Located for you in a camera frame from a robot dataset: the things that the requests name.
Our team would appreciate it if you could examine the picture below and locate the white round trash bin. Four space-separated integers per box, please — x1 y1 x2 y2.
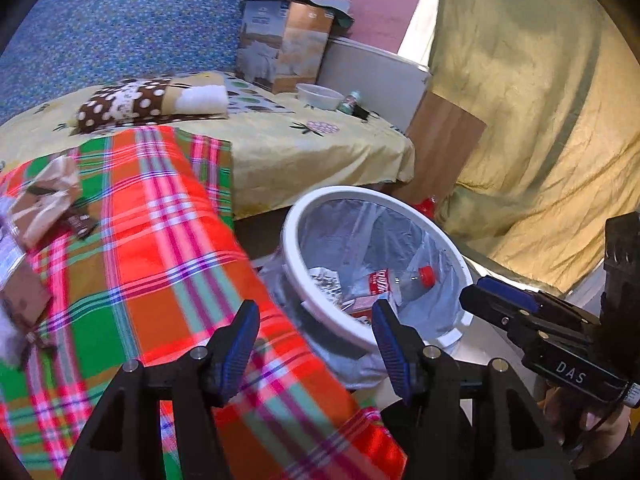
281 185 473 352

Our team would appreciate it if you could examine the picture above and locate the olive green curtain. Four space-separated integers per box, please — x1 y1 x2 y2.
430 0 639 292

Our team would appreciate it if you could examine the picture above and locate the white bedside cabinet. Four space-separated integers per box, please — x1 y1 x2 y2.
317 38 431 131

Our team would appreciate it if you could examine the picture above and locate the red plastic bag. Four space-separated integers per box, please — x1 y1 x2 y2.
412 196 438 220

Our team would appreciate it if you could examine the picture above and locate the white plastic bowl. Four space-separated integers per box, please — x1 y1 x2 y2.
296 84 345 110

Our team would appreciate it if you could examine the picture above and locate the brown polka dot pillow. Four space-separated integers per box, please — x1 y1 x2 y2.
76 72 229 133

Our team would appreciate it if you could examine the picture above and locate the blue patterned headboard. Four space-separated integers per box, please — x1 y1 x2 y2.
1 0 242 120

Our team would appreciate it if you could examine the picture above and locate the brown bedding package box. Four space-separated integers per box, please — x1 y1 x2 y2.
235 0 354 94

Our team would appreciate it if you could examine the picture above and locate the small red carton trash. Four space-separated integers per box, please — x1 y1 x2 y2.
342 296 378 326

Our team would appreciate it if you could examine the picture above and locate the plastic bottle red cap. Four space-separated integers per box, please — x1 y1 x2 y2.
366 266 437 307

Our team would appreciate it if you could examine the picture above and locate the wooden board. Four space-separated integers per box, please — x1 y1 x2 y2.
383 91 487 206

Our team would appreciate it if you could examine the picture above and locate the small green bottle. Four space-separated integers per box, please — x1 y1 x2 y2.
337 90 360 116

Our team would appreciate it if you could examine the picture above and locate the yellow patterned bedsheet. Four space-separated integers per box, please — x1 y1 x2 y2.
1 86 414 219

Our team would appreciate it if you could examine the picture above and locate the small black object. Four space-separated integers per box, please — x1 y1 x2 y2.
352 104 370 122

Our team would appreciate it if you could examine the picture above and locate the red green plaid cloth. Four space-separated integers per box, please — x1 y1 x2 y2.
1 126 406 479

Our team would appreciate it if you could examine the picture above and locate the clear plastic bin liner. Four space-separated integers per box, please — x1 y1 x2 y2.
258 198 465 390

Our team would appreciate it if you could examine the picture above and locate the white foam fruit net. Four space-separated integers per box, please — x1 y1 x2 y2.
0 306 27 368

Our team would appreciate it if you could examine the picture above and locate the person's right hand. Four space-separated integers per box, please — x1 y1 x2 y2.
538 387 631 470

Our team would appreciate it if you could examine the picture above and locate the crumpled white brown wrapper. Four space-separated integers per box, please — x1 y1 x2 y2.
9 155 82 249

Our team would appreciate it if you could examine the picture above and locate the brown snack bar wrapper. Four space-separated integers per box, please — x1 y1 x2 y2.
63 207 99 240

